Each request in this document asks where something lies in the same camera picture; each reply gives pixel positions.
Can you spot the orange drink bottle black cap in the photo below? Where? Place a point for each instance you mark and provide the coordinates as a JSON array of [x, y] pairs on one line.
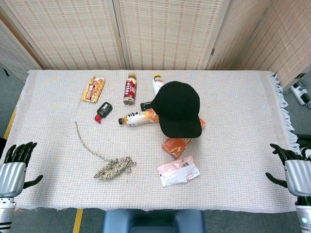
[[136, 119]]

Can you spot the woven wooden folding screen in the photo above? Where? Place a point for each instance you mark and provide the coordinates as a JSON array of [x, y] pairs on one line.
[[170, 31]]

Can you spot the blue chair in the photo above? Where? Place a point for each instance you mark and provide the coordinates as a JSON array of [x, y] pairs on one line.
[[153, 222]]

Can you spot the white woven tablecloth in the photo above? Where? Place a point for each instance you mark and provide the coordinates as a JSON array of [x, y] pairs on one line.
[[230, 150]]

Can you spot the Costa coffee bottle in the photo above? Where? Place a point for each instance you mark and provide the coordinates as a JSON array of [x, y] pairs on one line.
[[130, 89]]

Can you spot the yellow snack bar packet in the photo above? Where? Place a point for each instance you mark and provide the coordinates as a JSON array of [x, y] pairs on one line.
[[93, 89]]

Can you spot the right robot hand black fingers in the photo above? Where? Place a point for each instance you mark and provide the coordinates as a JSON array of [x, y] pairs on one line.
[[298, 177]]

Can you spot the white power strip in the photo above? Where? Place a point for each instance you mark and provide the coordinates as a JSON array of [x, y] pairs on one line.
[[300, 93]]

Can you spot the black baseball cap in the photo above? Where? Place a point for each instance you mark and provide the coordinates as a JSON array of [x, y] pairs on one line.
[[177, 109]]

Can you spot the left robot arm silver white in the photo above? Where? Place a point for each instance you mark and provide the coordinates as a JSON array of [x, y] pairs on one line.
[[6, 213]]

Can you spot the pink plastic snack packet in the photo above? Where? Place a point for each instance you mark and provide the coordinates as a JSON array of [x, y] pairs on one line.
[[178, 171]]

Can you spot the orange cardboard box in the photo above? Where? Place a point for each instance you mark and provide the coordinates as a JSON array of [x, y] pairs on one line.
[[175, 148]]

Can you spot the black flat plastic clip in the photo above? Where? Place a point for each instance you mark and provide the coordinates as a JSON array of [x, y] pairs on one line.
[[146, 106]]

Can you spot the black white shoe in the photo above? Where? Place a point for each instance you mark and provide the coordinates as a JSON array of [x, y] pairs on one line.
[[303, 139]]

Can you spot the black ink bottle red cap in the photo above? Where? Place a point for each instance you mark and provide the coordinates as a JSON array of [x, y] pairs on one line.
[[104, 109]]

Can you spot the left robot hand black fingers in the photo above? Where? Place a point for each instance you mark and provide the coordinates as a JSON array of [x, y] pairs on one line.
[[13, 177]]

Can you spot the white drink bottle yellow cap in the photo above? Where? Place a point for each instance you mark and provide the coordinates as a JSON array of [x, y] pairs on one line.
[[157, 83]]

